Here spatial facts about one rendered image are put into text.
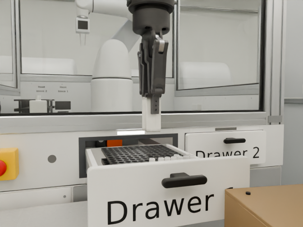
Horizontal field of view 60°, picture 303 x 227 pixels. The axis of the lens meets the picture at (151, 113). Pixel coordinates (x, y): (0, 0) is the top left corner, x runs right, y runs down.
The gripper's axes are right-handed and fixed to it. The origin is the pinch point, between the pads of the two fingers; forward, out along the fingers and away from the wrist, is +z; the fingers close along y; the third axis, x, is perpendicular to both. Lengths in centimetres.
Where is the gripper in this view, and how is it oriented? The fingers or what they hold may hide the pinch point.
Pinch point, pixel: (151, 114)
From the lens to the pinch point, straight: 53.4
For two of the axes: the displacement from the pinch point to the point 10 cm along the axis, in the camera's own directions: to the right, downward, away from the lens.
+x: 9.5, -0.1, 3.0
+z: 0.0, 10.0, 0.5
